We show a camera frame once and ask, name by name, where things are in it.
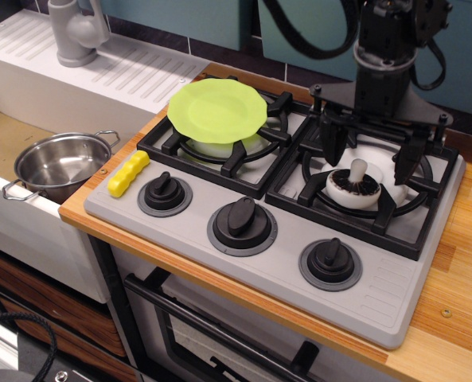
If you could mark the black burner grate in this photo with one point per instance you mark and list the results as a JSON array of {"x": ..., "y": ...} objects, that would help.
[
  {"x": 240, "y": 172},
  {"x": 403, "y": 229}
]

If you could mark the white toy mushroom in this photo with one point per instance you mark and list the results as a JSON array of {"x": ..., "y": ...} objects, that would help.
[{"x": 353, "y": 188}]

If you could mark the black stove knob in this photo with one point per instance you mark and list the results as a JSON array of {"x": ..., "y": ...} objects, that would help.
[
  {"x": 165, "y": 196},
  {"x": 330, "y": 265},
  {"x": 242, "y": 228}
]

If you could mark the stainless steel pot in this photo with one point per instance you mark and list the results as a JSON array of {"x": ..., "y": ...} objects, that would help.
[{"x": 55, "y": 167}]

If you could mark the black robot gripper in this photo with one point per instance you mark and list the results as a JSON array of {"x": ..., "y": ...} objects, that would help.
[{"x": 381, "y": 91}]

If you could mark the black left burner grate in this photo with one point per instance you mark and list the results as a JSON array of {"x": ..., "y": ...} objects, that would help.
[{"x": 240, "y": 172}]

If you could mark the grey toy faucet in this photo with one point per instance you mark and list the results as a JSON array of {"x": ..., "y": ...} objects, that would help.
[{"x": 77, "y": 36}]

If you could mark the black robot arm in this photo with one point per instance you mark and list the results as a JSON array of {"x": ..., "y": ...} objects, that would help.
[{"x": 385, "y": 37}]

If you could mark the green plastic plate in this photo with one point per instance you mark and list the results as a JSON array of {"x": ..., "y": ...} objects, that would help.
[{"x": 217, "y": 111}]

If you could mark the white toy sink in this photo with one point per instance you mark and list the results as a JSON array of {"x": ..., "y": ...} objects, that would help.
[{"x": 116, "y": 95}]

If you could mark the grey toy stove top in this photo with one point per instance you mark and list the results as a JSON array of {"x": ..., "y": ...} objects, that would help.
[{"x": 378, "y": 308}]

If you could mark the black left stove knob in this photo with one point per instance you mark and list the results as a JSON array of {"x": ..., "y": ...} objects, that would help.
[{"x": 165, "y": 196}]

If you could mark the black right burner grate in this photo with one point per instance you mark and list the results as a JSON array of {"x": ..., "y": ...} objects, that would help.
[{"x": 403, "y": 229}]

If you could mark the black right stove knob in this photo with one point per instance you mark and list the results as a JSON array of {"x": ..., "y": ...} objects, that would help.
[{"x": 330, "y": 265}]

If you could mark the black oven door handle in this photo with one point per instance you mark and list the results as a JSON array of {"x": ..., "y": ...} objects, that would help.
[{"x": 295, "y": 371}]

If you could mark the black middle stove knob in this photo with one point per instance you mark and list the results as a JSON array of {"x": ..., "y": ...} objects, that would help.
[{"x": 242, "y": 228}]

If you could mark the wooden drawer front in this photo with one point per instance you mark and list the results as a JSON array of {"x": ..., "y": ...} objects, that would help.
[{"x": 85, "y": 330}]

